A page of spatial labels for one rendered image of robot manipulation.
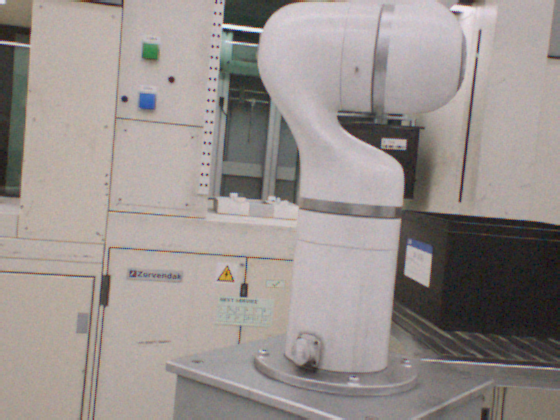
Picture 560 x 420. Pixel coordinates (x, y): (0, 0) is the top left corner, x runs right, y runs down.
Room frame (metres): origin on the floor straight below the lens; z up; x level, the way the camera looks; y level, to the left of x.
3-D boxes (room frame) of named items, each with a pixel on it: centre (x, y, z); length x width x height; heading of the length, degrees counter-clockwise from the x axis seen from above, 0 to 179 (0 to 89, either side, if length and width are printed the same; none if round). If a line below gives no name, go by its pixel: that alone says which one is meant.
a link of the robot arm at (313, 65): (0.85, -0.05, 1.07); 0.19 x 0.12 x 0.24; 79
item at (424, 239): (1.28, -0.39, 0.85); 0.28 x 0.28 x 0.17; 7
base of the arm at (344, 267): (0.84, -0.09, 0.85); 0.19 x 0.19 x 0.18
